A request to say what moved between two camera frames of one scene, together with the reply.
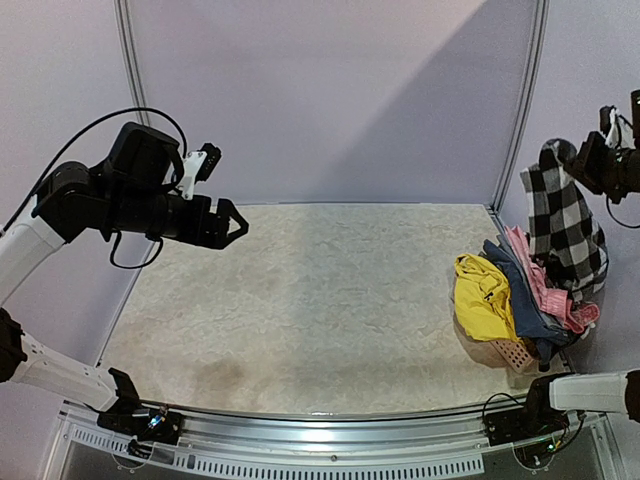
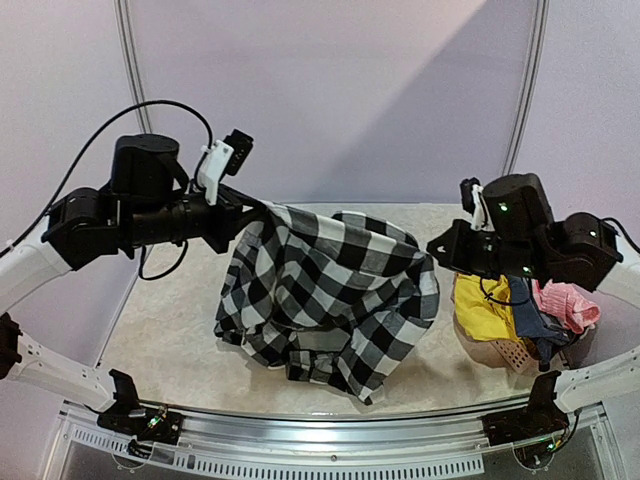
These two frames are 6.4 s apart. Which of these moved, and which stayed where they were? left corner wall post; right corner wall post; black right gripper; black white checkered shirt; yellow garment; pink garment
Moved: black right gripper; black white checkered shirt
Stayed: yellow garment; pink garment; left corner wall post; right corner wall post
